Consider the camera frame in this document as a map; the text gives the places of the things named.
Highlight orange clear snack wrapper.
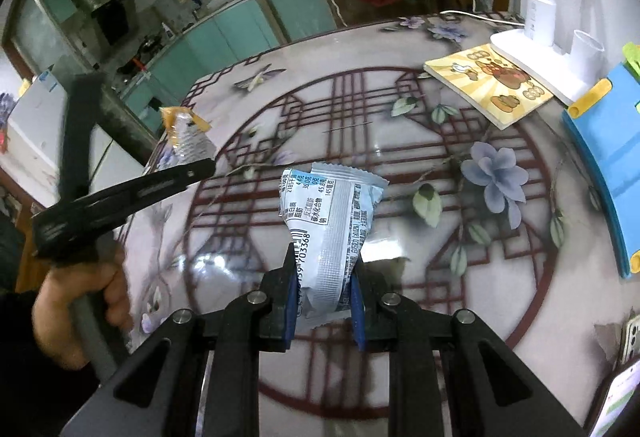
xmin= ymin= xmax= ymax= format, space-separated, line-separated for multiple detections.
xmin=158 ymin=106 xmax=217 ymax=169

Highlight silver blue snack wrapper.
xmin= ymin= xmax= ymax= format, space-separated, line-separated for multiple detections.
xmin=279 ymin=163 xmax=388 ymax=327

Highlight teal kitchen cabinets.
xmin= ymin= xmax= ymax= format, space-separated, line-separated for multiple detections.
xmin=121 ymin=0 xmax=336 ymax=123

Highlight person left hand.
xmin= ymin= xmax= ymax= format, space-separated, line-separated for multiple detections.
xmin=31 ymin=248 xmax=134 ymax=370

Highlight white refrigerator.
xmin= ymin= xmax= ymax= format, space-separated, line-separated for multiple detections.
xmin=1 ymin=71 xmax=143 ymax=207

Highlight smartphone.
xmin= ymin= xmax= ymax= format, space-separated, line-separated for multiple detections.
xmin=586 ymin=357 xmax=639 ymax=436

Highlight black range hood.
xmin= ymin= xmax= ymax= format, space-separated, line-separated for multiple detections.
xmin=78 ymin=0 xmax=138 ymax=51

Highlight yellow picture book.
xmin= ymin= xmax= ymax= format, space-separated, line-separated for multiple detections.
xmin=424 ymin=44 xmax=553 ymax=130

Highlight blue green toy box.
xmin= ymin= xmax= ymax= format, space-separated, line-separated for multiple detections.
xmin=563 ymin=42 xmax=640 ymax=279

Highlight white desk lamp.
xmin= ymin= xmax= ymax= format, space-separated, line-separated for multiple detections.
xmin=490 ymin=0 xmax=605 ymax=105

